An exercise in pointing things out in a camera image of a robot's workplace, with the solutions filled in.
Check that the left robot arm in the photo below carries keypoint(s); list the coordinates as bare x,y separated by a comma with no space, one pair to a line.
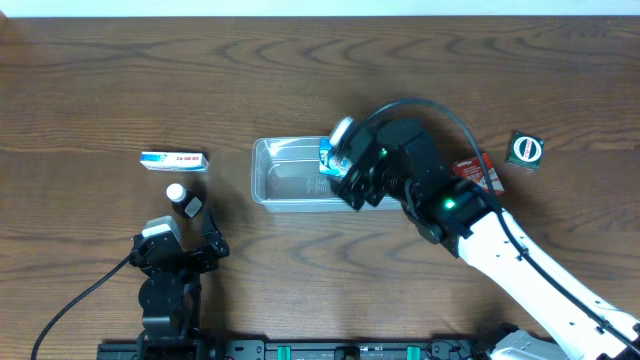
171,296

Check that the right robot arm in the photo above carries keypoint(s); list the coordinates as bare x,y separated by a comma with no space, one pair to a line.
399,158

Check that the clear plastic container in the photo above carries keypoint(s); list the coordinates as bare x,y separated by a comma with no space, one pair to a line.
286,177

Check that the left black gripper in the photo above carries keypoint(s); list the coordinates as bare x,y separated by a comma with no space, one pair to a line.
217,247

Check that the green box round label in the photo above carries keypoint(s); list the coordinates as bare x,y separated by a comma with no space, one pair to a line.
525,151

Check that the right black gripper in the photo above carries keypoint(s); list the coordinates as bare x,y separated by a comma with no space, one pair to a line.
351,178

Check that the red medicine box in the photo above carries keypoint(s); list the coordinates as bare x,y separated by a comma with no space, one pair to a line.
471,169

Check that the black mounting rail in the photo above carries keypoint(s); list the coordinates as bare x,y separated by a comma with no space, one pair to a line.
269,350

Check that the long blue white box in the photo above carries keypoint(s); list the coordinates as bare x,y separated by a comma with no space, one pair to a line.
329,163

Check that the white blue Panadol box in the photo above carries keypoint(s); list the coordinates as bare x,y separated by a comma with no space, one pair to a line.
174,161

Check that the brown bottle white cap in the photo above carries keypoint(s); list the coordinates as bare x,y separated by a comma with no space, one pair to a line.
184,201

